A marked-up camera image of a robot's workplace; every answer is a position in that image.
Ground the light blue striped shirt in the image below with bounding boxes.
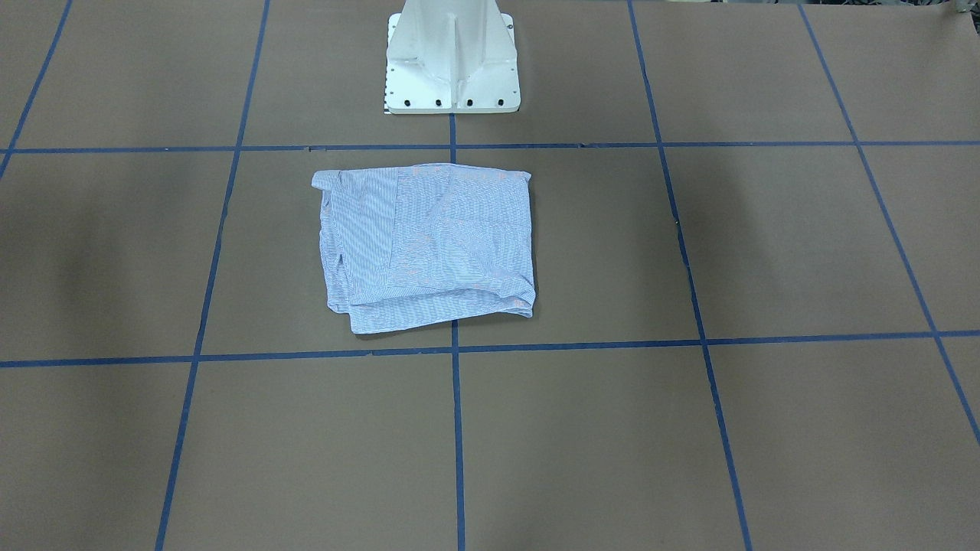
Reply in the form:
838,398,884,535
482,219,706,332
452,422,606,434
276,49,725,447
311,163,537,335

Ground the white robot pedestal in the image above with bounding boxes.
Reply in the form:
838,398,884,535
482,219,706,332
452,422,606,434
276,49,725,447
383,1,522,115

